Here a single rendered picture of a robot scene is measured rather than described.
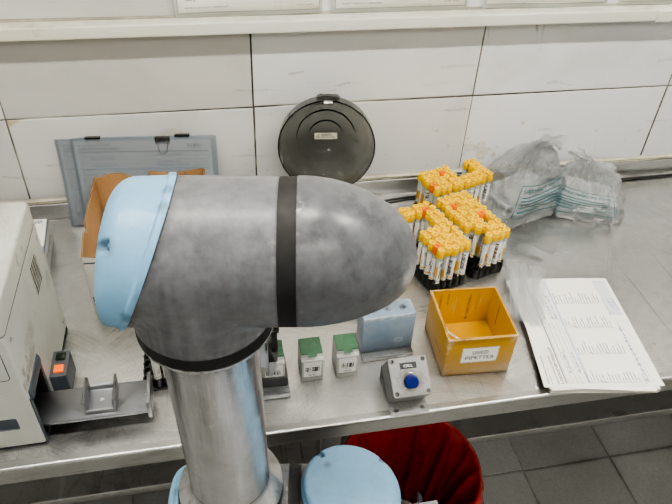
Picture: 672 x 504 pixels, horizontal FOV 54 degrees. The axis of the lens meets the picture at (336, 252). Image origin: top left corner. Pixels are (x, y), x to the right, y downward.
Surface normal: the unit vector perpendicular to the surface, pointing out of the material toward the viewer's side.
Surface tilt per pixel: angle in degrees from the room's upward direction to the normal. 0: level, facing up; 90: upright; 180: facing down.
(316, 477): 7
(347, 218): 36
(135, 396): 0
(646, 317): 0
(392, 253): 67
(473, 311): 90
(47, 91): 90
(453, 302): 90
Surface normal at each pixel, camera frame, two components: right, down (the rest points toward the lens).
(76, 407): 0.04, -0.77
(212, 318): 0.12, 0.75
